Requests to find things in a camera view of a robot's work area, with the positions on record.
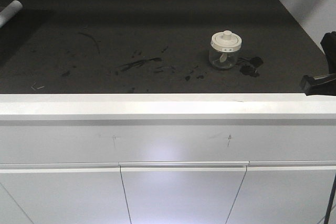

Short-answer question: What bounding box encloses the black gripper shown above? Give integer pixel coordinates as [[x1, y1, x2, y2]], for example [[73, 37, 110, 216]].
[[300, 31, 335, 96]]

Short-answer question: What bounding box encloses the glass jar with white lid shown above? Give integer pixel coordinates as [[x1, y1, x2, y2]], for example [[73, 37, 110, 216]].
[[208, 30, 242, 70]]

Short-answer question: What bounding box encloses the white cabinet door middle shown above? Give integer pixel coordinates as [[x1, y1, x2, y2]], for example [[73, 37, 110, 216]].
[[120, 162, 248, 223]]

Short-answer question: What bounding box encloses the white cabinet door left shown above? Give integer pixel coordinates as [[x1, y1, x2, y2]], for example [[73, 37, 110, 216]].
[[1, 167, 130, 223]]

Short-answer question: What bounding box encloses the white paper roll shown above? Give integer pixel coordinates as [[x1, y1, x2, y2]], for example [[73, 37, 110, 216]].
[[0, 0, 23, 28]]

